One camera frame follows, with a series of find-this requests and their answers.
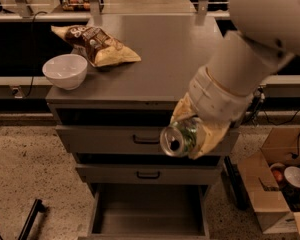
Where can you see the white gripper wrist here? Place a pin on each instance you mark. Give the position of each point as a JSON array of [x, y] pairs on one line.
[[212, 100]]

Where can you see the green soda can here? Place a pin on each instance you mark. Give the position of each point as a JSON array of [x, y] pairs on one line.
[[179, 138]]

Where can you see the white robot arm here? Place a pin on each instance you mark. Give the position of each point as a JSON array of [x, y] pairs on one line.
[[266, 38]]

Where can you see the top grey drawer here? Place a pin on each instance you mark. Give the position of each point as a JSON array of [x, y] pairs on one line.
[[111, 139]]

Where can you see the grey metal drawer cabinet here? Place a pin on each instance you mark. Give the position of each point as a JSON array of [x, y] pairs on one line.
[[143, 94]]

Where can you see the middle grey drawer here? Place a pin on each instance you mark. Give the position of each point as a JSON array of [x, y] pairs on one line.
[[142, 174]]

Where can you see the bottom grey open drawer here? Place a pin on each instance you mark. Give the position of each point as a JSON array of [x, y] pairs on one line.
[[148, 212]]

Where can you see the black floor stand right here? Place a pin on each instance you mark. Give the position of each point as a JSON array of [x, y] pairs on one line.
[[235, 184]]

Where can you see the cardboard box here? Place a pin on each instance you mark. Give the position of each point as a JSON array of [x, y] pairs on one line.
[[273, 213]]

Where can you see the white cup in box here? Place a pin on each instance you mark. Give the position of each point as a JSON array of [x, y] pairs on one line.
[[292, 175]]

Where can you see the brown yellow chip bag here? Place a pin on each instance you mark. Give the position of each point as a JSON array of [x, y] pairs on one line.
[[101, 48]]

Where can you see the white bowl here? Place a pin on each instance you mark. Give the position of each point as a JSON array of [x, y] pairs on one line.
[[66, 71]]

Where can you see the black bar on floor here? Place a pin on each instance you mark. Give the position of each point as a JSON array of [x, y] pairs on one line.
[[37, 208]]

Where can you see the wall power outlet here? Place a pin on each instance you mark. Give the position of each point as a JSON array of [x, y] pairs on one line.
[[17, 92]]

